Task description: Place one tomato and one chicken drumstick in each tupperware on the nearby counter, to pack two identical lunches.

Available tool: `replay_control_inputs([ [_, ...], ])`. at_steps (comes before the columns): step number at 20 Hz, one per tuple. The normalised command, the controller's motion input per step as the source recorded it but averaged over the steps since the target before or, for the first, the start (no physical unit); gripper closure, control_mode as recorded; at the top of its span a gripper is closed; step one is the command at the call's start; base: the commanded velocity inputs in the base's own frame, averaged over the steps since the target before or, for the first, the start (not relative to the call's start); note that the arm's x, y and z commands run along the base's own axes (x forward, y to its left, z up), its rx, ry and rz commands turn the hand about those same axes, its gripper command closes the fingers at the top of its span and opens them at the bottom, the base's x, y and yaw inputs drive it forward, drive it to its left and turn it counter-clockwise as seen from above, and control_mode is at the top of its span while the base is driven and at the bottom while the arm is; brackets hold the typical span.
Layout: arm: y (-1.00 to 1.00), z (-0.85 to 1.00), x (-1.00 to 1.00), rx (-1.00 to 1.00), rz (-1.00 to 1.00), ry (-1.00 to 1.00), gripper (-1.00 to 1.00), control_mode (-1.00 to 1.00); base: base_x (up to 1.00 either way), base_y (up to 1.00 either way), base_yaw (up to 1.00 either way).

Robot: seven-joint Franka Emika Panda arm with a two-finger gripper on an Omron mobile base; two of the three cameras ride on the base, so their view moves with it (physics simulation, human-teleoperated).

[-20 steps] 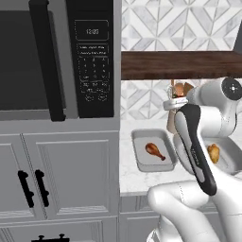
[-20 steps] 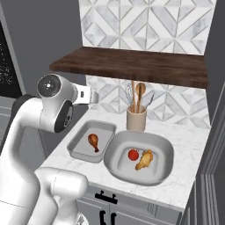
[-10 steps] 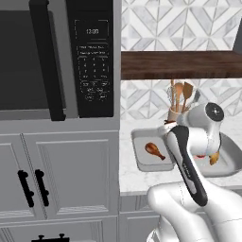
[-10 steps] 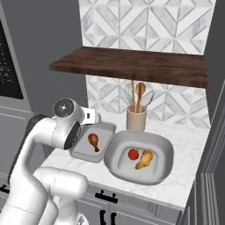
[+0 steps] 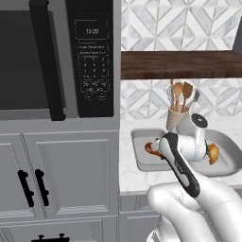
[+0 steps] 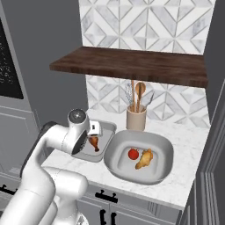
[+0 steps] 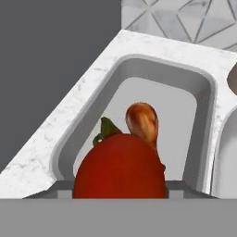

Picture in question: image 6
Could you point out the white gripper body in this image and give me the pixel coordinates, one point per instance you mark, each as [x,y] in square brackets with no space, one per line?
[94,135]

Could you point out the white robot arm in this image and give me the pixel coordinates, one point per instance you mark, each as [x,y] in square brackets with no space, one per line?
[35,181]

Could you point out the dark brown chicken drumstick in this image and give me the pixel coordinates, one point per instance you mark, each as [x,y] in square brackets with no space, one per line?
[94,143]

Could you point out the small grey rectangular tupperware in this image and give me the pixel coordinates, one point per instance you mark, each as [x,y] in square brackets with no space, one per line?
[107,133]

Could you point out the red tomato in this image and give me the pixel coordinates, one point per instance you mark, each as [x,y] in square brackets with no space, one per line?
[133,153]

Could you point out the golden chicken drumstick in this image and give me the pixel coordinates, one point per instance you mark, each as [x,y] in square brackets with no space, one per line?
[145,159]

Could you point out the large grey rounded tupperware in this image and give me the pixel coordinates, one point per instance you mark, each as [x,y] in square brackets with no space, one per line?
[158,146]

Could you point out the beige utensil pot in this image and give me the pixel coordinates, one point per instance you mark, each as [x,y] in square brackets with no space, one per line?
[136,120]

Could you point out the wooden spoon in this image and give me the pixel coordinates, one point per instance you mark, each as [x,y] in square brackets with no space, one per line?
[140,93]

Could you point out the grey cupboard door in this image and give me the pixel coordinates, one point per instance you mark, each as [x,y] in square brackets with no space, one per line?
[140,218]
[92,212]

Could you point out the dark wooden shelf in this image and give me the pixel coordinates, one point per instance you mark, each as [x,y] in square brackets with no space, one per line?
[132,63]

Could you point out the grey drawer front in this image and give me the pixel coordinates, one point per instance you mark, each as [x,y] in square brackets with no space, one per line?
[140,202]

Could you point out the tall grey cabinet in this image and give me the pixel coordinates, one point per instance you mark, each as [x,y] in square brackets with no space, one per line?
[209,164]

